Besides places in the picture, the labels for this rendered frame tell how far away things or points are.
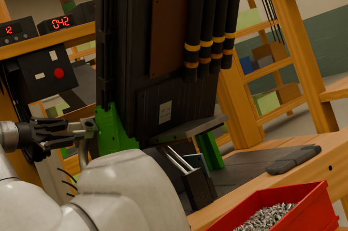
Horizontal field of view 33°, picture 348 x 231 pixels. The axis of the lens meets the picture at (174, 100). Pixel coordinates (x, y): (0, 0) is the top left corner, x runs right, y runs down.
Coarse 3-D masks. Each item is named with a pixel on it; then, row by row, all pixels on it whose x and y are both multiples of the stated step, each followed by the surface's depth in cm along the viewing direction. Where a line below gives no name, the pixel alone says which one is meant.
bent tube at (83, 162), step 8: (80, 120) 176; (88, 120) 177; (88, 128) 173; (96, 128) 175; (80, 144) 178; (88, 144) 179; (80, 152) 179; (80, 160) 179; (88, 160) 180; (80, 168) 179
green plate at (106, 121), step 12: (96, 108) 176; (108, 108) 170; (96, 120) 176; (108, 120) 170; (120, 120) 170; (108, 132) 170; (120, 132) 170; (108, 144) 171; (120, 144) 169; (132, 144) 171
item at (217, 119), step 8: (200, 120) 175; (208, 120) 168; (216, 120) 166; (224, 120) 167; (176, 128) 176; (184, 128) 168; (192, 128) 162; (200, 128) 162; (208, 128) 164; (160, 136) 171; (168, 136) 166; (176, 136) 163; (184, 136) 160; (192, 136) 160; (152, 144) 174; (160, 144) 171; (168, 144) 167; (176, 144) 165
